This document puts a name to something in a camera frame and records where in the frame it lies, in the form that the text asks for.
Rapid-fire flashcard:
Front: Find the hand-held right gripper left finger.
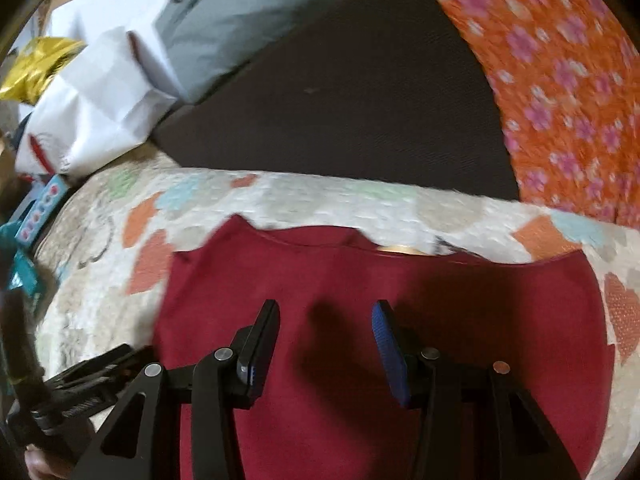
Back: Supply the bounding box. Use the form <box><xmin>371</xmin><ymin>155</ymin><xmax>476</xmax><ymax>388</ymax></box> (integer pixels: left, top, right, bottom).
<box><xmin>72</xmin><ymin>300</ymin><xmax>281</xmax><ymax>480</ymax></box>

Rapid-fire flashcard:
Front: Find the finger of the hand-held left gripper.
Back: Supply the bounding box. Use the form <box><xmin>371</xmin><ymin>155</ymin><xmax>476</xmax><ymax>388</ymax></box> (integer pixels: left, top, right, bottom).
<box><xmin>32</xmin><ymin>370</ymin><xmax>146</xmax><ymax>423</ymax></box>
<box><xmin>44</xmin><ymin>344</ymin><xmax>156</xmax><ymax>392</ymax></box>

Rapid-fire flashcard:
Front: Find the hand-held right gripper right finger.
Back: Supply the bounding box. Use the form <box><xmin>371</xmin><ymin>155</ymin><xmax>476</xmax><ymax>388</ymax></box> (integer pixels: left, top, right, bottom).
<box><xmin>371</xmin><ymin>300</ymin><xmax>583</xmax><ymax>480</ymax></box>

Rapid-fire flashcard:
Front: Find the maroon knit sweater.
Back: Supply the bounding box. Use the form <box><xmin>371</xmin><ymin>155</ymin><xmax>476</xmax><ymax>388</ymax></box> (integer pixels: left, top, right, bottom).
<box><xmin>152</xmin><ymin>214</ymin><xmax>616</xmax><ymax>480</ymax></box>

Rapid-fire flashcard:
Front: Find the person's left hand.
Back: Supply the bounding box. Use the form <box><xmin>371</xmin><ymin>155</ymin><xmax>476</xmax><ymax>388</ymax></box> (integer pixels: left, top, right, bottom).
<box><xmin>25</xmin><ymin>446</ymin><xmax>76</xmax><ymax>480</ymax></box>

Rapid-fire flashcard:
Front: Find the teal packet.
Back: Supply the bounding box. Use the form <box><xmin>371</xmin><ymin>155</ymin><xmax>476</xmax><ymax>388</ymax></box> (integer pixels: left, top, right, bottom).
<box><xmin>0</xmin><ymin>225</ymin><xmax>49</xmax><ymax>295</ymax></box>

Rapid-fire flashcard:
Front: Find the heart printed blanket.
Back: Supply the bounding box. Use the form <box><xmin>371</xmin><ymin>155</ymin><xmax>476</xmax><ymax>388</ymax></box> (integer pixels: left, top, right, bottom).
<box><xmin>32</xmin><ymin>147</ymin><xmax>640</xmax><ymax>480</ymax></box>

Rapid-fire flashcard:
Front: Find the teal dotted box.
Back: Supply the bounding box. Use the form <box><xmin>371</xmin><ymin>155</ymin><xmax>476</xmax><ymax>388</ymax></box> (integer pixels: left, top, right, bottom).
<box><xmin>14</xmin><ymin>174</ymin><xmax>71</xmax><ymax>247</ymax></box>

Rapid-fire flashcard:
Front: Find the dark grey mat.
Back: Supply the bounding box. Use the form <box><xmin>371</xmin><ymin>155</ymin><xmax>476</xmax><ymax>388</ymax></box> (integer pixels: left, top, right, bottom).
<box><xmin>150</xmin><ymin>0</ymin><xmax>521</xmax><ymax>201</ymax></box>

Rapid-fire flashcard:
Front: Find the white plastic bag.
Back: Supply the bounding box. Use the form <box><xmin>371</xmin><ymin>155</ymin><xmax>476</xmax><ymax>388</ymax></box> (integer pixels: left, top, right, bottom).
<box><xmin>15</xmin><ymin>27</ymin><xmax>178</xmax><ymax>181</ymax></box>

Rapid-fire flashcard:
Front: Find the gold foil packet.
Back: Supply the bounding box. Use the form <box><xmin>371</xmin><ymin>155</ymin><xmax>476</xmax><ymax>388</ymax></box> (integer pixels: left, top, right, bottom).
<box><xmin>0</xmin><ymin>37</ymin><xmax>86</xmax><ymax>106</ymax></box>

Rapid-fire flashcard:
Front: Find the orange floral garment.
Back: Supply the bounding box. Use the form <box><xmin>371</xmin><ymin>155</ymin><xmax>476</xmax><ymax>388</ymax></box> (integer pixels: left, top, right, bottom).
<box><xmin>395</xmin><ymin>0</ymin><xmax>640</xmax><ymax>228</ymax></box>

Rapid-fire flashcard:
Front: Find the grey cushion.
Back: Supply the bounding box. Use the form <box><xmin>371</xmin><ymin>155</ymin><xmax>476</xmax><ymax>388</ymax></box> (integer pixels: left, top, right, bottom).
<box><xmin>152</xmin><ymin>0</ymin><xmax>396</xmax><ymax>103</ymax></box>

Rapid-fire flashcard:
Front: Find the white sheet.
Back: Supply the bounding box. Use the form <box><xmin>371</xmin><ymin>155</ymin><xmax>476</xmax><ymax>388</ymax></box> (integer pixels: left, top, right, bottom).
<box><xmin>47</xmin><ymin>0</ymin><xmax>201</xmax><ymax>101</ymax></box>

